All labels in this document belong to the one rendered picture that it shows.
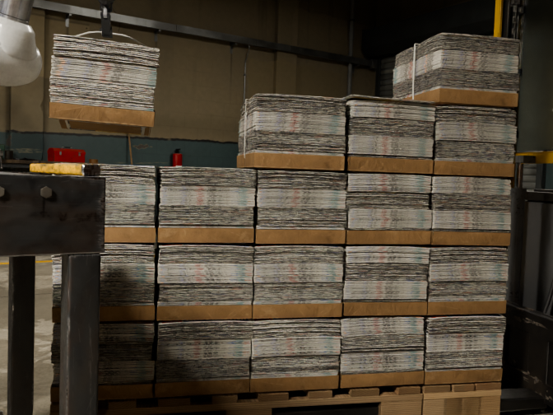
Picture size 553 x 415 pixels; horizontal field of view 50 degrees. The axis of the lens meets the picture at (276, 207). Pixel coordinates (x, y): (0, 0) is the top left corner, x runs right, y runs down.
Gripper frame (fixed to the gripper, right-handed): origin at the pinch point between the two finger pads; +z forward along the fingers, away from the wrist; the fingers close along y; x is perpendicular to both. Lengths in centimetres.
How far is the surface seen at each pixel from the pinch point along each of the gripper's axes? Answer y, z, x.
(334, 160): 44, -15, 70
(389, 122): 30, -15, 87
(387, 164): 44, -15, 87
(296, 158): 44, -15, 58
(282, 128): 35, -14, 53
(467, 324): 95, -11, 119
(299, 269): 78, -12, 60
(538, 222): 59, 25, 173
